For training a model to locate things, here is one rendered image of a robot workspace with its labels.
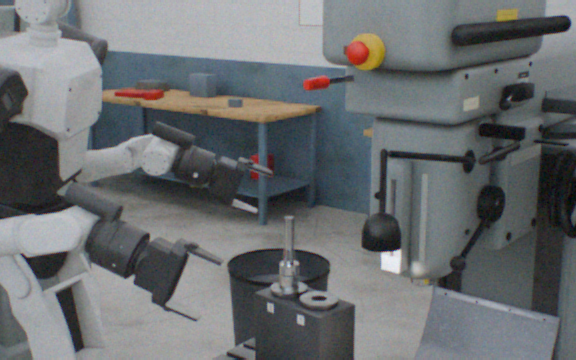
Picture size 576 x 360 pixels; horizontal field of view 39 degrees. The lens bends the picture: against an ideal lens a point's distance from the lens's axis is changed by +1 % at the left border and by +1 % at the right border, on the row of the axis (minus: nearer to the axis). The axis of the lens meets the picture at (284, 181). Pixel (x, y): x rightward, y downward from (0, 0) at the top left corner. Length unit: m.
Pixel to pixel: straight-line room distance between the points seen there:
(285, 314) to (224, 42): 5.82
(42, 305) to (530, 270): 1.09
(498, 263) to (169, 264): 0.93
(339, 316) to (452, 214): 0.45
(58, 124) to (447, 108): 0.71
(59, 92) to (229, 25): 6.01
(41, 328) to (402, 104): 0.86
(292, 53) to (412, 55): 5.75
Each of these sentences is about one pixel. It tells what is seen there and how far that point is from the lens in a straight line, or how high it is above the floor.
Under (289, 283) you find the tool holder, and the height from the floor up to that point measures 1.18.
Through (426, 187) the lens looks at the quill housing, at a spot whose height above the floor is 1.50.
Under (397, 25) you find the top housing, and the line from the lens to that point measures 1.38.
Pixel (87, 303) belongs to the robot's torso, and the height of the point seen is 1.21.
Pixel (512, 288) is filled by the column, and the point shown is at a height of 1.17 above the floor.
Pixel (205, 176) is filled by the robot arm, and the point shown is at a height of 1.44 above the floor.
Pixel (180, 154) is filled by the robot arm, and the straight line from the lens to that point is 1.90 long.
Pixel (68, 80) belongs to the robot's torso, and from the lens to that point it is 1.59.
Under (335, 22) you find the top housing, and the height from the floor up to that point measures 1.81.
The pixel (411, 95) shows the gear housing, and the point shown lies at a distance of 1.49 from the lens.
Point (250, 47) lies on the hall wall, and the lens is 7.40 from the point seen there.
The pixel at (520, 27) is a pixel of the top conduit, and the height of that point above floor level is 1.79.
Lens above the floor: 1.87
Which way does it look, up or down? 14 degrees down
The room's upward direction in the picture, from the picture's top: straight up
